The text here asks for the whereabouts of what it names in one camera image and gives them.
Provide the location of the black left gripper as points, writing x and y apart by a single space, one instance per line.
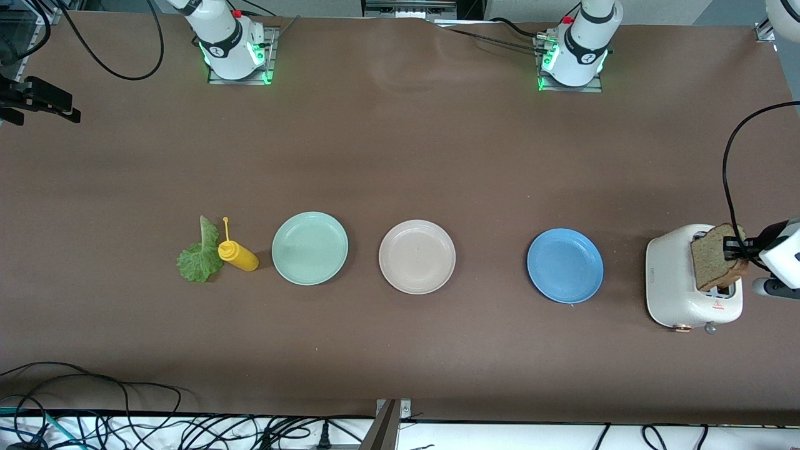
767 239

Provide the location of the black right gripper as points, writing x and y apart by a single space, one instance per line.
19 97

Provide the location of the light crust bread slice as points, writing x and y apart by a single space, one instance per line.
709 262

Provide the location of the green lettuce leaf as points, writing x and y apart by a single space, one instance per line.
199 262

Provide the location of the blue plate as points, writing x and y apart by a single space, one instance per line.
565 265

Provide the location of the mint green plate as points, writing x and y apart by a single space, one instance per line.
310 249

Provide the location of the beige plate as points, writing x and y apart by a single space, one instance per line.
417 257

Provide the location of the white toaster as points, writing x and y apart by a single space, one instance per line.
672 281

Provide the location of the grey toaster lever knob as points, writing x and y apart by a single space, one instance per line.
710 327

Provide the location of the yellow squeeze bottle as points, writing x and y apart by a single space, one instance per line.
240 257

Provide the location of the grey metal box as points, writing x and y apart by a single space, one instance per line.
406 7

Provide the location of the black power plug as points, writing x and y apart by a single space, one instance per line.
324 439

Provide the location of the aluminium frame profile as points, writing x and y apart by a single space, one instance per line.
44 15
762 32

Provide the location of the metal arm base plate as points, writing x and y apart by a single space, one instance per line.
562 89
272 56

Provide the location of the metal table edge bracket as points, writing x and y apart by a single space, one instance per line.
387 431

